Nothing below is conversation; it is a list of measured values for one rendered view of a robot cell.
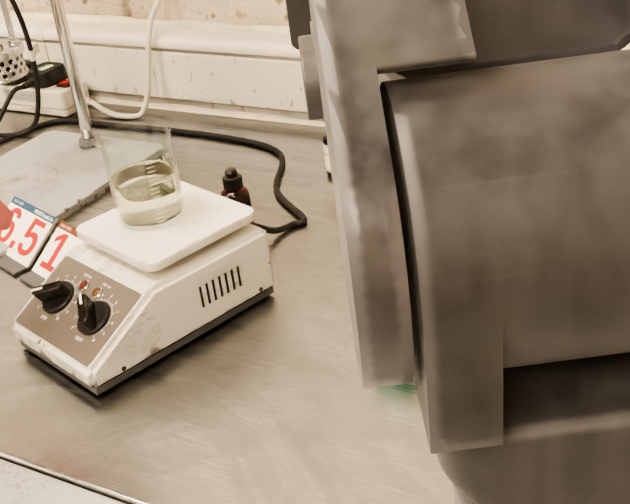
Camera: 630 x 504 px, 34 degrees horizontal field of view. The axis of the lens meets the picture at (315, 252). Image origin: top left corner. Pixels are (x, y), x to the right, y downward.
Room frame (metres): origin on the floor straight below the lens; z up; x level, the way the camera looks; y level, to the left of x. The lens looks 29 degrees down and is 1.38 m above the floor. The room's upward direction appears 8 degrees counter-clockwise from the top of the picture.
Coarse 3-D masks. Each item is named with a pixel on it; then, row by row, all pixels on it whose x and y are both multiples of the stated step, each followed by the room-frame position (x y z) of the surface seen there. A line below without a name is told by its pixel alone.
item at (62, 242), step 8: (56, 232) 0.94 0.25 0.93; (64, 232) 0.93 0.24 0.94; (56, 240) 0.93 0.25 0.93; (64, 240) 0.92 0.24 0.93; (72, 240) 0.91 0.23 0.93; (80, 240) 0.91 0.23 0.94; (48, 248) 0.93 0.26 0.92; (56, 248) 0.92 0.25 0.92; (64, 248) 0.91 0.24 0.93; (72, 248) 0.90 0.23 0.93; (48, 256) 0.92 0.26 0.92; (56, 256) 0.91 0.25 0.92; (40, 264) 0.92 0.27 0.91; (48, 264) 0.91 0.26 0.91; (56, 264) 0.90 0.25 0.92; (48, 272) 0.90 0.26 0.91
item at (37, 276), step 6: (42, 252) 0.93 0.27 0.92; (36, 270) 0.91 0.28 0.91; (42, 270) 0.91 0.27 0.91; (24, 276) 0.91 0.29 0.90; (30, 276) 0.91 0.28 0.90; (36, 276) 0.90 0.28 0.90; (42, 276) 0.90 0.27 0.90; (24, 282) 0.90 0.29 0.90; (30, 282) 0.89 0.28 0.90; (36, 282) 0.89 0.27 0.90; (42, 282) 0.89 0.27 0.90
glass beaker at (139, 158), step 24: (144, 120) 0.86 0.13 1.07; (96, 144) 0.82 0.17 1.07; (120, 144) 0.85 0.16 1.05; (144, 144) 0.80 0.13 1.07; (168, 144) 0.82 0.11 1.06; (120, 168) 0.80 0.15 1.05; (144, 168) 0.80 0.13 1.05; (168, 168) 0.81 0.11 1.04; (120, 192) 0.81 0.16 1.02; (144, 192) 0.80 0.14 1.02; (168, 192) 0.81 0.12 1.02; (120, 216) 0.81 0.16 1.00; (144, 216) 0.80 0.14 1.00; (168, 216) 0.81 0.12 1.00
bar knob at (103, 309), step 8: (80, 296) 0.74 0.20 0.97; (80, 304) 0.73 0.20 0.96; (88, 304) 0.73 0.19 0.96; (96, 304) 0.74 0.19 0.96; (104, 304) 0.74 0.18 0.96; (80, 312) 0.72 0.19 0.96; (88, 312) 0.72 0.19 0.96; (96, 312) 0.73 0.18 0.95; (104, 312) 0.73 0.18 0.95; (80, 320) 0.72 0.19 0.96; (88, 320) 0.72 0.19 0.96; (96, 320) 0.73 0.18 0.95; (104, 320) 0.72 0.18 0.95; (80, 328) 0.73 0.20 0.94; (88, 328) 0.72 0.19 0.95; (96, 328) 0.72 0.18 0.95
